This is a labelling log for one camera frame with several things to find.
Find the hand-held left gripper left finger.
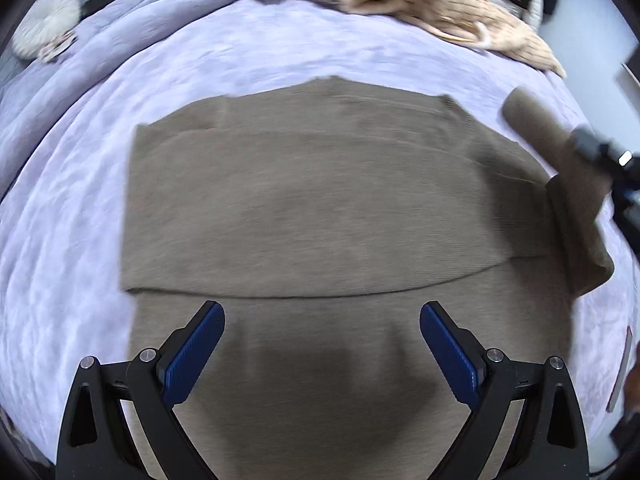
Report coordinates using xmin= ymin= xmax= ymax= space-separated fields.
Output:
xmin=55 ymin=300 xmax=226 ymax=480

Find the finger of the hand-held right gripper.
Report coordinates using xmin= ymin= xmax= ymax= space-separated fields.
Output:
xmin=570 ymin=125 xmax=640 ymax=177

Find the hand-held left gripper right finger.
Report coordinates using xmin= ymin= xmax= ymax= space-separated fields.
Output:
xmin=419 ymin=301 xmax=591 ymax=480

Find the taupe knit sweater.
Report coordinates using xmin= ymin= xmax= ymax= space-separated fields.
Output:
xmin=120 ymin=75 xmax=616 ymax=480

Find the lavender plush blanket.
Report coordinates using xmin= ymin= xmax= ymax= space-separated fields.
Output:
xmin=0 ymin=0 xmax=640 ymax=461

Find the beige striped garment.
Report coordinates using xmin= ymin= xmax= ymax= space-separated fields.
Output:
xmin=335 ymin=0 xmax=568 ymax=78

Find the small beige cloth item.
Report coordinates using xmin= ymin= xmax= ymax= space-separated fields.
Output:
xmin=39 ymin=30 xmax=78 ymax=63

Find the white round pillow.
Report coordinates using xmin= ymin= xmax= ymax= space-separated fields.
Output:
xmin=11 ymin=0 xmax=81 ymax=58

